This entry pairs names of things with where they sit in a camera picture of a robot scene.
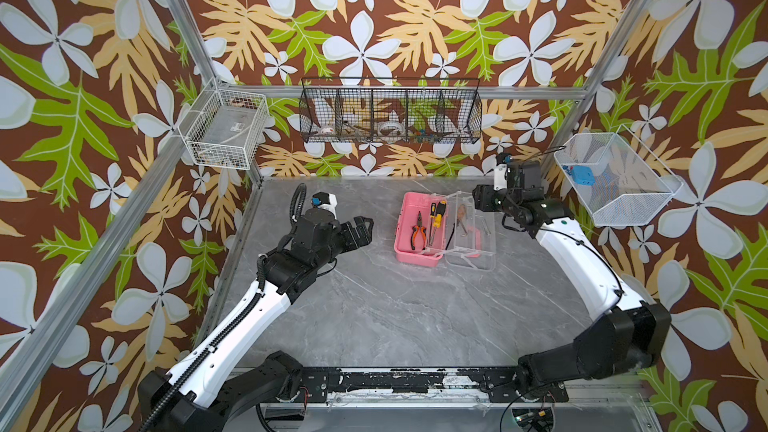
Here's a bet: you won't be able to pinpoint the orange handled screwdriver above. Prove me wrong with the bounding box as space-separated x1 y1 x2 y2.
456 204 468 236

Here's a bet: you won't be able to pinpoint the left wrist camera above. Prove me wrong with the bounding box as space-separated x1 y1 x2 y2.
311 192 338 213

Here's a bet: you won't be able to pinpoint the blue object in basket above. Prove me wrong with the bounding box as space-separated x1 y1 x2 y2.
569 165 596 187

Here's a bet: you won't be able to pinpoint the white wire basket left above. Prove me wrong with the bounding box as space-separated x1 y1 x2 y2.
179 88 271 170

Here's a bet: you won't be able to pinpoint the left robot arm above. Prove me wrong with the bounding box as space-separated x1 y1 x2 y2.
139 207 374 431

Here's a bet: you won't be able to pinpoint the white wire basket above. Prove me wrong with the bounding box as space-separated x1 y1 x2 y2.
554 132 682 228
179 88 271 170

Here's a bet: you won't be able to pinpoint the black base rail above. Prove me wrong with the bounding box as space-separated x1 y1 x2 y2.
247 365 570 404

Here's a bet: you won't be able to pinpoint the white wire basket right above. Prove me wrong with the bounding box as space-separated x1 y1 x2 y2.
554 132 682 228

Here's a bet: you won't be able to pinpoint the yellow black nut driver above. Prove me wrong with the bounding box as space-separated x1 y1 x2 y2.
432 200 447 229

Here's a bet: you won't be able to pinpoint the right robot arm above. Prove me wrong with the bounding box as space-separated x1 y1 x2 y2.
472 155 671 399

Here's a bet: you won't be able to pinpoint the black wire basket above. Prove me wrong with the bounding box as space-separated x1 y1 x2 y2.
298 77 483 144

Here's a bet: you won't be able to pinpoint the pink plastic tool box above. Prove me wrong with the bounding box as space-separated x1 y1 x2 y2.
394 192 496 271

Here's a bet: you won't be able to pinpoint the orange handled pliers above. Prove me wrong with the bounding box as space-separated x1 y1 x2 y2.
410 211 428 252

